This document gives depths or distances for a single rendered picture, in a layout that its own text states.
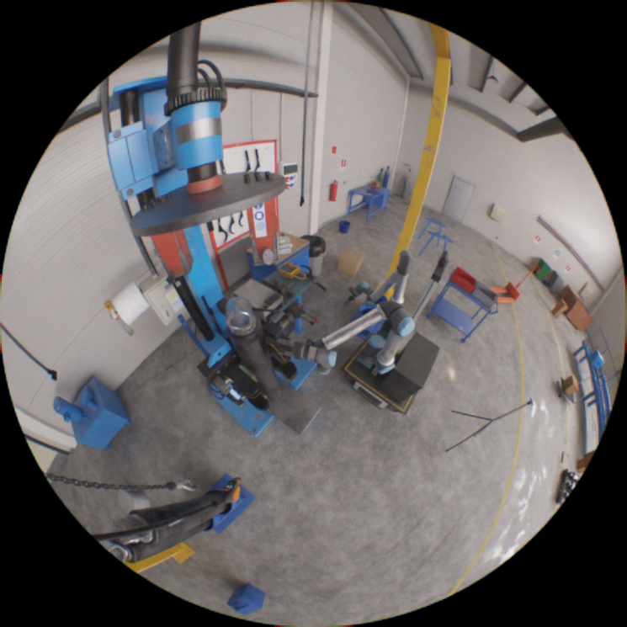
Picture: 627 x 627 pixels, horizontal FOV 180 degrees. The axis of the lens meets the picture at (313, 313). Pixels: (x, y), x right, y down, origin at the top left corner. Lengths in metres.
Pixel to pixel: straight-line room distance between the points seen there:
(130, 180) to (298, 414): 2.33
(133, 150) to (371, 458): 2.99
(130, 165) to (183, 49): 0.48
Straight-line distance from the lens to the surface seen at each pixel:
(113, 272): 2.83
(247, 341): 1.15
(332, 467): 2.42
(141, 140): 0.98
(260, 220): 0.76
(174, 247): 0.83
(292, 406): 2.31
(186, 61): 0.90
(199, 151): 0.69
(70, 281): 2.85
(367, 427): 2.52
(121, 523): 1.25
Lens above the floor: 2.39
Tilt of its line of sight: 50 degrees down
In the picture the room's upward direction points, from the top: 4 degrees clockwise
